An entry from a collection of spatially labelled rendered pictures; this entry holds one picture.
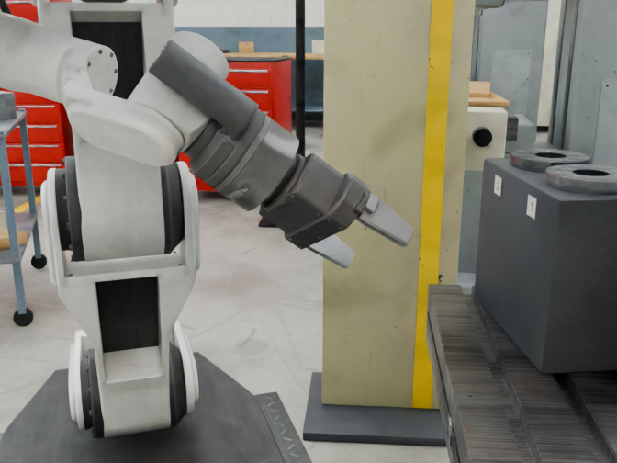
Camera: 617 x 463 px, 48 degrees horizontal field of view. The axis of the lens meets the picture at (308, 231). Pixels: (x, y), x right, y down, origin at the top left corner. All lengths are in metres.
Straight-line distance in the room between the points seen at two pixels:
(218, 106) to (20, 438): 0.86
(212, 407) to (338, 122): 1.04
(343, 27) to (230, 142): 1.45
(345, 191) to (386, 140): 1.44
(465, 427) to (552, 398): 0.11
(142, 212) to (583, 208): 0.53
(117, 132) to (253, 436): 0.74
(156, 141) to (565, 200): 0.39
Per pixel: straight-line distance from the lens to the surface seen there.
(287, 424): 1.61
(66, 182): 0.93
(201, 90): 0.62
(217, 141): 0.65
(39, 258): 3.97
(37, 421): 1.39
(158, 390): 1.13
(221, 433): 1.28
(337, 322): 2.27
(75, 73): 0.69
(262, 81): 4.87
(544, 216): 0.75
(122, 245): 0.94
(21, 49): 0.73
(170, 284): 0.98
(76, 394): 1.16
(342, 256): 0.77
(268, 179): 0.65
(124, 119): 0.64
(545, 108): 8.79
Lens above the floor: 1.25
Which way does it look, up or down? 17 degrees down
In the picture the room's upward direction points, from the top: straight up
